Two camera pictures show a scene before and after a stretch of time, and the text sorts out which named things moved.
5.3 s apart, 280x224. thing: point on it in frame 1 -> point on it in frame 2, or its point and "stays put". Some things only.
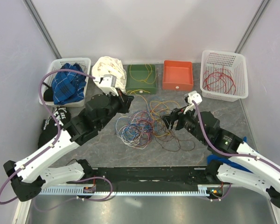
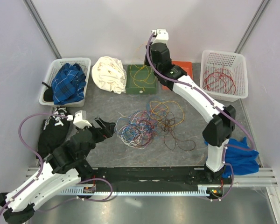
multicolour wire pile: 142,129 stays put
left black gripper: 124,100 -> 107,130
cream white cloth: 107,65 stays put
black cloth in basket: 48,94 stays put
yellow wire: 143,80 -> 142,73
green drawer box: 141,79 stays put
